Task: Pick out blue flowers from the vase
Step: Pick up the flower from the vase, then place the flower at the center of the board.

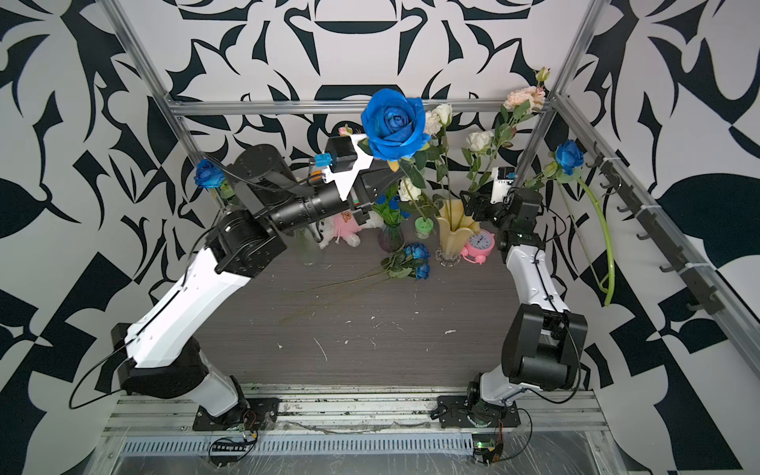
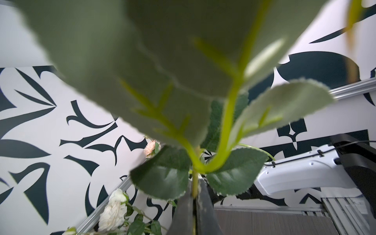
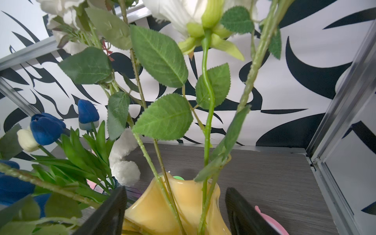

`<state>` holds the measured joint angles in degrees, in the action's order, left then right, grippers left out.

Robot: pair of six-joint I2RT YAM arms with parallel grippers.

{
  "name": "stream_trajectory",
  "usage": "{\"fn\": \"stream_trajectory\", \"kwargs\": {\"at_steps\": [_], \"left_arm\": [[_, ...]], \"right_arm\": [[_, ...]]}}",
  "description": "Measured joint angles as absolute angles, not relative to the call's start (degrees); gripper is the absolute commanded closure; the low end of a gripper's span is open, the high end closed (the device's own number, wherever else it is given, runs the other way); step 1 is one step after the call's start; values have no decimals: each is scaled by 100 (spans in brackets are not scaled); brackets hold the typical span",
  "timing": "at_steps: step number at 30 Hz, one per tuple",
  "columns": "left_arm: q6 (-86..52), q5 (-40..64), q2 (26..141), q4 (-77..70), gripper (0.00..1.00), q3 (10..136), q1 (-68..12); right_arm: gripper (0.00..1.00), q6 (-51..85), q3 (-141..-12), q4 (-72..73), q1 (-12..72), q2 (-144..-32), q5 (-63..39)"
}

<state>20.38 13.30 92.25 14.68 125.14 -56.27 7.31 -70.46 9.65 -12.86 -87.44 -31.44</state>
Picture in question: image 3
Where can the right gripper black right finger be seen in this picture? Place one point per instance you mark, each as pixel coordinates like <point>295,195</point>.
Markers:
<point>243,218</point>

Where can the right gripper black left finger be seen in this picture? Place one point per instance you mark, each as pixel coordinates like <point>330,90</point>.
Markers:
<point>108,218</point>

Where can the pink alarm clock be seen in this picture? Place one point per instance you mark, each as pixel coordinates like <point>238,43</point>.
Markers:
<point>272,222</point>

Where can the white plush toy pink shirt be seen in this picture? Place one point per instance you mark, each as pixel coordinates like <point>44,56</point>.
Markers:
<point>126,172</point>

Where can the blue white tulip bunch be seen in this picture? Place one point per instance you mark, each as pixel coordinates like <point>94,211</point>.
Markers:
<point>70,158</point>

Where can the small green cup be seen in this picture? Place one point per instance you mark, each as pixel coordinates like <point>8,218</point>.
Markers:
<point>179,178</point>

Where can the white rose stems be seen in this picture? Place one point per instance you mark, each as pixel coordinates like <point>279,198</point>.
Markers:
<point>168,204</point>

